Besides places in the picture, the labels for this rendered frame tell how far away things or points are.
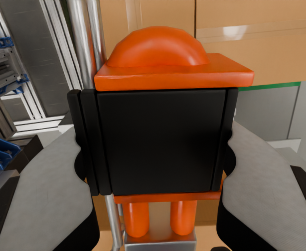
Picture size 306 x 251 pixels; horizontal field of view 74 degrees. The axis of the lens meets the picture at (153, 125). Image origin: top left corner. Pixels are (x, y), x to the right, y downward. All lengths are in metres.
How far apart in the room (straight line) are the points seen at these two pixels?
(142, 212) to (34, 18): 1.13
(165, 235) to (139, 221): 0.03
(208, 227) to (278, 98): 1.36
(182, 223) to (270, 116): 1.59
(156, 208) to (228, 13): 0.71
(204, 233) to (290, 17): 0.75
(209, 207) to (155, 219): 0.28
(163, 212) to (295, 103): 1.64
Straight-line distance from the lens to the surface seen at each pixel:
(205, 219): 0.45
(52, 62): 1.22
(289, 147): 1.96
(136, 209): 0.17
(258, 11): 0.86
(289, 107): 1.77
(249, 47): 0.86
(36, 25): 1.22
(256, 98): 1.61
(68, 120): 0.88
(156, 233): 0.20
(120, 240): 0.19
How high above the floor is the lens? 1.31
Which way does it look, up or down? 61 degrees down
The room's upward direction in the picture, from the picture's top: 176 degrees clockwise
